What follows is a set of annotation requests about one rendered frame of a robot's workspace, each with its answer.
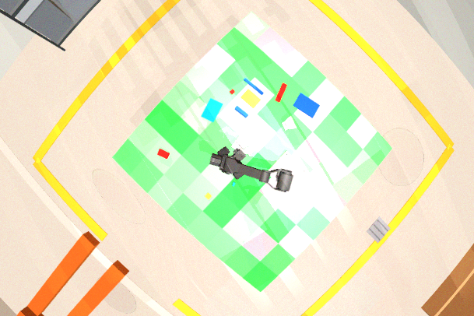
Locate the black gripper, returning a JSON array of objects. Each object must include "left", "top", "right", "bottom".
[{"left": 217, "top": 146, "right": 244, "bottom": 180}]

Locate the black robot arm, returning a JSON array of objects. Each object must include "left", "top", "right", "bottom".
[{"left": 209, "top": 148, "right": 294, "bottom": 192}]

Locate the blue long bar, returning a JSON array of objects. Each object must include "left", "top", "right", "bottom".
[{"left": 244, "top": 78, "right": 263, "bottom": 95}]

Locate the cyan flat rectangular plate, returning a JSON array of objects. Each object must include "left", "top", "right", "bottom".
[{"left": 202, "top": 99, "right": 223, "bottom": 122}]

